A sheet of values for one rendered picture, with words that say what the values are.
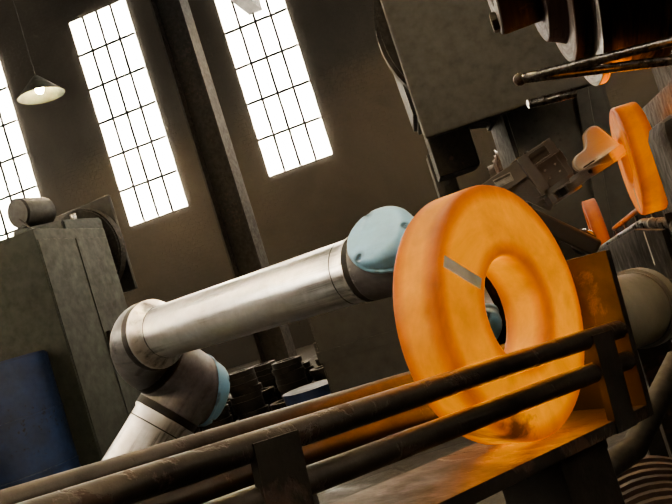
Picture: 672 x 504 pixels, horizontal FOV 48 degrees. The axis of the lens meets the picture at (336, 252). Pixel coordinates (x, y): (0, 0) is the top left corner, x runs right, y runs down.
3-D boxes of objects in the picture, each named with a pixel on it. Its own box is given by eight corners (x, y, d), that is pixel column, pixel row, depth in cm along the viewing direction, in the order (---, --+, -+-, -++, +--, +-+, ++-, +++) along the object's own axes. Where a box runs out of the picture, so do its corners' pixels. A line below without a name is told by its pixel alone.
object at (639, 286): (693, 340, 55) (671, 259, 55) (631, 364, 49) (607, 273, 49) (618, 351, 59) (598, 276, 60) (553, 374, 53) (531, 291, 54)
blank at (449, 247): (589, 471, 46) (540, 473, 48) (587, 244, 53) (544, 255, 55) (423, 397, 37) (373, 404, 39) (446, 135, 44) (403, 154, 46)
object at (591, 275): (655, 414, 48) (610, 249, 49) (650, 417, 48) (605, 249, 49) (556, 421, 53) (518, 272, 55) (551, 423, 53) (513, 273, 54)
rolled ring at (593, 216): (581, 198, 184) (595, 193, 183) (580, 205, 201) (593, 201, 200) (605, 271, 181) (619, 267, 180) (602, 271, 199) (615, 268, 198)
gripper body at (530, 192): (554, 134, 103) (479, 184, 106) (590, 186, 103) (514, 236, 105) (552, 139, 111) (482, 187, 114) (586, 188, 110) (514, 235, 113)
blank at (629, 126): (627, 116, 113) (604, 124, 114) (639, 86, 98) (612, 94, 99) (660, 216, 110) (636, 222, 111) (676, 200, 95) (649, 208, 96)
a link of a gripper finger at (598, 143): (621, 105, 102) (560, 145, 104) (646, 141, 101) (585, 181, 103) (618, 108, 105) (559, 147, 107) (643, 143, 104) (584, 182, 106)
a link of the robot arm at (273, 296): (93, 304, 133) (412, 181, 92) (148, 339, 139) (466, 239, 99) (67, 362, 126) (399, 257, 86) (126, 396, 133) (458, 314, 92)
